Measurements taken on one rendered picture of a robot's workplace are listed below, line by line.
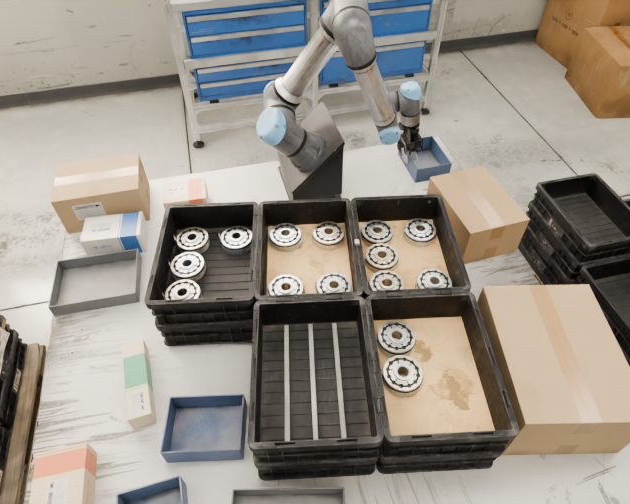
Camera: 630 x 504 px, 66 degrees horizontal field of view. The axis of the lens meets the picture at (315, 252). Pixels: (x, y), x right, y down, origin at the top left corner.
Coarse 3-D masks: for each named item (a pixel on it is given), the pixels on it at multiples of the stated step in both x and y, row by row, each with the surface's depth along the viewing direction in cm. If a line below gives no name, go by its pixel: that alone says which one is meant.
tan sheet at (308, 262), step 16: (304, 240) 160; (272, 256) 155; (288, 256) 155; (304, 256) 155; (320, 256) 155; (336, 256) 155; (272, 272) 151; (288, 272) 151; (304, 272) 151; (320, 272) 151; (336, 272) 151; (304, 288) 147; (352, 288) 146
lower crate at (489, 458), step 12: (432, 456) 114; (444, 456) 114; (456, 456) 114; (468, 456) 114; (480, 456) 115; (492, 456) 115; (384, 468) 122; (396, 468) 122; (408, 468) 122; (420, 468) 122; (432, 468) 122; (444, 468) 122; (456, 468) 122; (468, 468) 122; (480, 468) 122
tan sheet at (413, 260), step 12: (396, 228) 163; (396, 240) 159; (408, 252) 156; (420, 252) 156; (432, 252) 156; (408, 264) 152; (420, 264) 152; (432, 264) 152; (444, 264) 152; (408, 276) 149; (408, 288) 146
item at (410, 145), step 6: (402, 126) 185; (414, 126) 185; (402, 132) 192; (408, 132) 185; (414, 132) 183; (402, 138) 189; (408, 138) 187; (414, 138) 185; (420, 138) 188; (402, 144) 193; (408, 144) 187; (414, 144) 189; (420, 144) 190; (408, 150) 190; (414, 150) 190
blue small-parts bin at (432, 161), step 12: (432, 144) 209; (408, 156) 200; (420, 156) 210; (432, 156) 210; (444, 156) 200; (408, 168) 202; (420, 168) 204; (432, 168) 195; (444, 168) 197; (420, 180) 198
